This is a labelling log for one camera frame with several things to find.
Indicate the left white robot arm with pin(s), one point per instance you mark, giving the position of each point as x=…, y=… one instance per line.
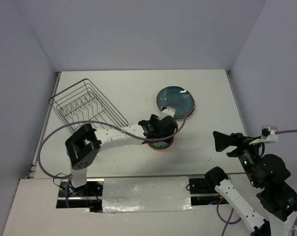
x=83, y=146

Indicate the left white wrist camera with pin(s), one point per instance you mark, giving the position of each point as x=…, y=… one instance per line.
x=166, y=112

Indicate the blue white floral plate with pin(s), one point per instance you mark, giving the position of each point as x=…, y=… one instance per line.
x=179, y=114

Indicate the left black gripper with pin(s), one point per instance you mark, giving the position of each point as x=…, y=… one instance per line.
x=153, y=118

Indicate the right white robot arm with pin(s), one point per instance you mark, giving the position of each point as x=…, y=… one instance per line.
x=269, y=173

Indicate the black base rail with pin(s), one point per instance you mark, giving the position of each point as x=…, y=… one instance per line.
x=91, y=198

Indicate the orange small plate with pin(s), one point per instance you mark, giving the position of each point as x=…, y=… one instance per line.
x=171, y=143

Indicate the silver tape sheet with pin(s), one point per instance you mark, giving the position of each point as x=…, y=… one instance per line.
x=145, y=194

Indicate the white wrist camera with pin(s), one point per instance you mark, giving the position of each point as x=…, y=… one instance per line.
x=268, y=135
x=166, y=112

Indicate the green blue patterned small plate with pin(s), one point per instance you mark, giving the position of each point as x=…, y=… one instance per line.
x=160, y=145

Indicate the grey wire dish rack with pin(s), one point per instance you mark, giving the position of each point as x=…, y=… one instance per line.
x=84, y=101

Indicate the dark green plate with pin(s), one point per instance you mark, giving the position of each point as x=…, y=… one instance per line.
x=175, y=94

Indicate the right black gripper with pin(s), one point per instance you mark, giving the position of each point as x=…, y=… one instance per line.
x=221, y=139

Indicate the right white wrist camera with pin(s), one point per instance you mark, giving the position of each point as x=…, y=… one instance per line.
x=268, y=135

